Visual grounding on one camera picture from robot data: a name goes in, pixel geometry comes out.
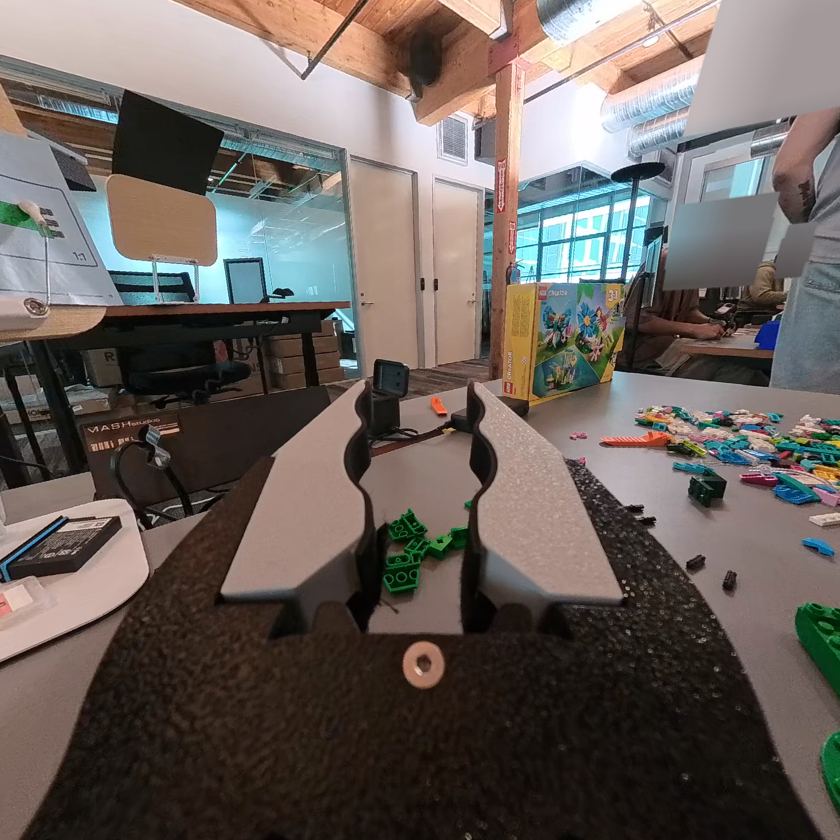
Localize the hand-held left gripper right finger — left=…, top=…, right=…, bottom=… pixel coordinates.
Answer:
left=462, top=381, right=624, bottom=627

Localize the grey desk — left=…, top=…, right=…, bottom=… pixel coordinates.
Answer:
left=0, top=371, right=840, bottom=840

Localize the long green plate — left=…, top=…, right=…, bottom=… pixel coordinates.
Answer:
left=795, top=602, right=840, bottom=697

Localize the white tray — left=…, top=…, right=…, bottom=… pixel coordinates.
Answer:
left=0, top=85, right=151, bottom=664

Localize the pile of colourful bricks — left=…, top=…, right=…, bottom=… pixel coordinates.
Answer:
left=633, top=406, right=840, bottom=506

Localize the pile of small green bricks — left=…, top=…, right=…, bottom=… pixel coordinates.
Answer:
left=382, top=499, right=473, bottom=593

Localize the black charger cable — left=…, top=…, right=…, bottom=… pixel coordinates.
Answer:
left=369, top=423, right=460, bottom=454

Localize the white door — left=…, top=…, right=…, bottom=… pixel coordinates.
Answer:
left=349, top=156, right=419, bottom=371
left=432, top=176, right=485, bottom=367

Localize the black battery with blue edge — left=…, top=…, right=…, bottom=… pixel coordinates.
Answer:
left=0, top=515, right=123, bottom=584

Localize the yellow toy brick box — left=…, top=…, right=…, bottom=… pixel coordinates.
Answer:
left=502, top=282, right=626, bottom=404

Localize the black tilted panel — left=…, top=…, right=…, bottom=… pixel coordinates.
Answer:
left=112, top=90, right=225, bottom=196

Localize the brown standing desk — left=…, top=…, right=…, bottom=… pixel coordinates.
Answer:
left=0, top=301, right=352, bottom=473

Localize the white cardboard box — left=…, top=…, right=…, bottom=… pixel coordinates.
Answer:
left=82, top=348, right=122, bottom=387

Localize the black floor lamp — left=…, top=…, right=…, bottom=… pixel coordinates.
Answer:
left=610, top=163, right=665, bottom=290

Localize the dark textured panel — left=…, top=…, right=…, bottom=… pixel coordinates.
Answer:
left=29, top=131, right=98, bottom=193

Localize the black framed screen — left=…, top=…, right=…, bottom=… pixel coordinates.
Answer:
left=223, top=257, right=266, bottom=304

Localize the clear case with pink label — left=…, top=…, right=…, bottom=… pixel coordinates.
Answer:
left=0, top=576, right=56, bottom=631

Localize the black battery charger case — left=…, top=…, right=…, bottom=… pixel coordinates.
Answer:
left=367, top=359, right=411, bottom=437

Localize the black ceiling speaker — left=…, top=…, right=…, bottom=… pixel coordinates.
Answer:
left=408, top=31, right=444, bottom=99

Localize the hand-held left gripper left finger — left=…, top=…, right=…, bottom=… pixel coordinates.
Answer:
left=220, top=379, right=388, bottom=627

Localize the white wall vent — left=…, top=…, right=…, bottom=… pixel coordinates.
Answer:
left=437, top=113, right=470, bottom=164

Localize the black power bank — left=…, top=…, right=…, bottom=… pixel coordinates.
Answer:
left=451, top=400, right=530, bottom=434

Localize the small wooden document stand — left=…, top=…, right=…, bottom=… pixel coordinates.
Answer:
left=105, top=174, right=219, bottom=304

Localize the black ceiling rod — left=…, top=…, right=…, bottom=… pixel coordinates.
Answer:
left=301, top=0, right=368, bottom=80

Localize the black cable with clip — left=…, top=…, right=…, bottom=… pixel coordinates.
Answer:
left=110, top=425, right=194, bottom=519

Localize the silver air duct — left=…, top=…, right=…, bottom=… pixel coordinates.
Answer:
left=600, top=58, right=706, bottom=132
left=537, top=0, right=647, bottom=46
left=626, top=108, right=690, bottom=158

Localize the building instruction booklet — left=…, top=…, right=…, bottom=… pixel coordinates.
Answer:
left=0, top=131, right=122, bottom=308

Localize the black printed cabinet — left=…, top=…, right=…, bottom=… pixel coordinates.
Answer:
left=80, top=386, right=332, bottom=509

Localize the black office chair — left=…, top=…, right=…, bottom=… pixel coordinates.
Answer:
left=108, top=270, right=253, bottom=408

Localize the stack of cardboard boxes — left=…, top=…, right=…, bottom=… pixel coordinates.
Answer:
left=266, top=319, right=345, bottom=389

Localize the wooden work table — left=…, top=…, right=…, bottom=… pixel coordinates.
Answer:
left=679, top=331, right=775, bottom=361

